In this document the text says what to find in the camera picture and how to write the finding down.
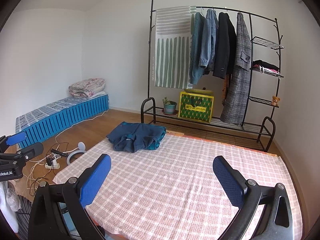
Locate teal plaid fleece jacket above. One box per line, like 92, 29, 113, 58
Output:
106, 122, 166, 153

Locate folded clothes on shelf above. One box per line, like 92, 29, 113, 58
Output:
252, 60, 280, 76

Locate black metal clothes rack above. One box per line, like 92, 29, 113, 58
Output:
140, 6, 283, 151

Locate white gloved left hand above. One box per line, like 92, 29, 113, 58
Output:
0, 181, 21, 233

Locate white power strip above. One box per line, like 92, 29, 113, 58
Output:
44, 158, 60, 170

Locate pink checked bed cover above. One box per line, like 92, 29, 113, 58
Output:
54, 134, 303, 239

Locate striped grey trousers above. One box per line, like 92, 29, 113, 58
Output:
16, 195, 32, 240

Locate grey plaid long coat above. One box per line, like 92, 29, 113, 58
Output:
220, 12, 252, 125

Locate floral folded quilt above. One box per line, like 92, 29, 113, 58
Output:
68, 78, 105, 99

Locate yellow green patterned box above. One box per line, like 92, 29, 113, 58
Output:
178, 89, 214, 124

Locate small brown teddy bear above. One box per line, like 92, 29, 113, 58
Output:
271, 96, 280, 107

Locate small potted plant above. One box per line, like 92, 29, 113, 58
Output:
162, 97, 177, 115

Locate black coat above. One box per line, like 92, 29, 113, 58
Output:
213, 12, 236, 79

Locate light blue denim shirt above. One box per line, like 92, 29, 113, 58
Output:
199, 9, 219, 71

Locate blue denim jacket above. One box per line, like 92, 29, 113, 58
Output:
189, 12, 205, 85

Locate grey striped white cloth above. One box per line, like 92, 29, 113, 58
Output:
154, 5, 197, 89

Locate white ring lamp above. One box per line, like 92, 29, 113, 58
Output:
65, 142, 87, 165

